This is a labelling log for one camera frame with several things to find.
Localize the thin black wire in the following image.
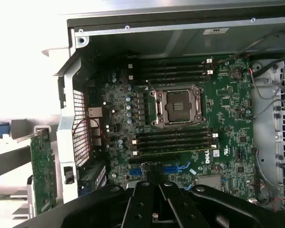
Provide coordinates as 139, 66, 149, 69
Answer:
216, 33, 280, 64

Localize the round coin cell battery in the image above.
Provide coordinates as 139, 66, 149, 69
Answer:
229, 68, 243, 81

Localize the hard disk in blue caddy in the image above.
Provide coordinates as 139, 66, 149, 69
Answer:
0, 121, 10, 141

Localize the black RAM slot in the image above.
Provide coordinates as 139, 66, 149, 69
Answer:
132, 136, 218, 143
127, 64, 213, 71
132, 148, 217, 156
135, 130, 219, 137
135, 142, 218, 150
127, 58, 214, 65
127, 76, 212, 84
127, 70, 214, 77

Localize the open PC case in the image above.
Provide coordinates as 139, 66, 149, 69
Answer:
52, 7, 285, 214

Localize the blue expansion slot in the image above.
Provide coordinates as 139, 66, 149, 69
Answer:
128, 167, 183, 177

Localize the metal CPU socket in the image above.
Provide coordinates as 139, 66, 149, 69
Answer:
149, 84, 206, 129

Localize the green motherboard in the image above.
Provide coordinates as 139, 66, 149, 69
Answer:
85, 56, 257, 202

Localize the grey chipset heatsink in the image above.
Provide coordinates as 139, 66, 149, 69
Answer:
196, 174, 223, 190

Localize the CPU socket locking lever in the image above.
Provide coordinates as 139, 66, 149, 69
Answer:
145, 79, 157, 93

